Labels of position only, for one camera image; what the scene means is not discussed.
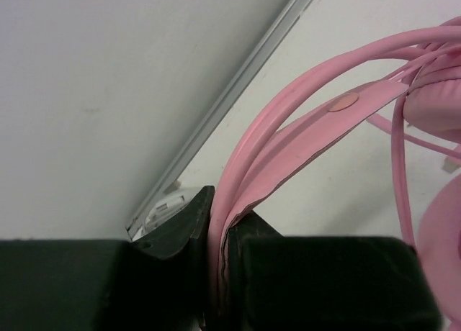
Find pink headphones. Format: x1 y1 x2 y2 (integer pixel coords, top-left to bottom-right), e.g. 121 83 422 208
207 18 460 330

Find white grey headphones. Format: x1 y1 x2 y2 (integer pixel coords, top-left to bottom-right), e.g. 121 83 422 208
142 194 189 235

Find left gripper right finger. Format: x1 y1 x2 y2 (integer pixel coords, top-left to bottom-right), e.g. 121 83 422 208
226 213 443 330

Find aluminium table frame rail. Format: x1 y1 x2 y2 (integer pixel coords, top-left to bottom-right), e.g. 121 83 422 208
125 0 313 240

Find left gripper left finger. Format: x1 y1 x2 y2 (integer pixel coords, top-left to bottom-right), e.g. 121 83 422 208
1 186 215 330

